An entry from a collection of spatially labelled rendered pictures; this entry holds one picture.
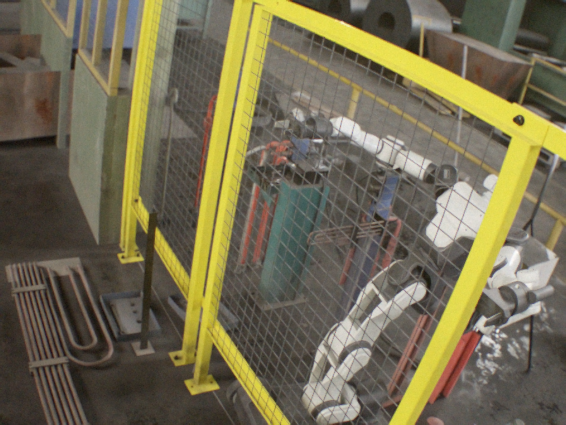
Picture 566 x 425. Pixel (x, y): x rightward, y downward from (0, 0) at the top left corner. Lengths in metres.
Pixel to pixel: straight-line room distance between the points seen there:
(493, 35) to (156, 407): 10.38
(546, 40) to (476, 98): 12.67
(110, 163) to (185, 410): 1.56
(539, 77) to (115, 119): 9.44
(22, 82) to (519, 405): 4.42
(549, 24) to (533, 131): 13.00
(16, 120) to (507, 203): 4.34
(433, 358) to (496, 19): 10.72
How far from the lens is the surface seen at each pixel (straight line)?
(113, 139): 3.40
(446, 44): 9.96
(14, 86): 4.88
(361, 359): 2.22
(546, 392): 3.65
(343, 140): 2.30
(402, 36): 10.74
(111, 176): 3.50
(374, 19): 11.37
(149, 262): 2.62
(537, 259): 2.77
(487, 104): 1.26
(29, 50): 6.38
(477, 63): 9.61
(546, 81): 11.48
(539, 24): 14.32
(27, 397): 2.75
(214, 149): 2.26
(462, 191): 2.15
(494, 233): 1.21
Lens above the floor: 2.07
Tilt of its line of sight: 29 degrees down
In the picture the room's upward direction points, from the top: 12 degrees clockwise
